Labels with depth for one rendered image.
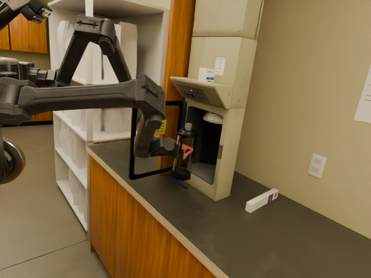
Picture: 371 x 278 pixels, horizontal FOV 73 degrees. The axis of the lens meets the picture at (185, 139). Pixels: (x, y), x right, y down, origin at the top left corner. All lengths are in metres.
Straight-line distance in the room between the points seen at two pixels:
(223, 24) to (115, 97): 0.71
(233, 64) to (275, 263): 0.80
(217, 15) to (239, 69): 0.27
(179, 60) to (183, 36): 0.12
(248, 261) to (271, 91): 0.93
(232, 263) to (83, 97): 0.72
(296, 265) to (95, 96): 0.88
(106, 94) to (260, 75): 1.10
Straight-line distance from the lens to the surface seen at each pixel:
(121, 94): 0.65
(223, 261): 0.99
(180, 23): 1.39
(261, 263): 1.03
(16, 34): 6.00
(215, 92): 1.08
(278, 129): 1.52
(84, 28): 0.99
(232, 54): 1.16
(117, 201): 1.63
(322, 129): 1.41
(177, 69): 1.39
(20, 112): 0.76
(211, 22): 1.28
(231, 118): 1.17
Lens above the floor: 1.59
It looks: 17 degrees down
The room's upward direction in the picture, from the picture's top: 7 degrees clockwise
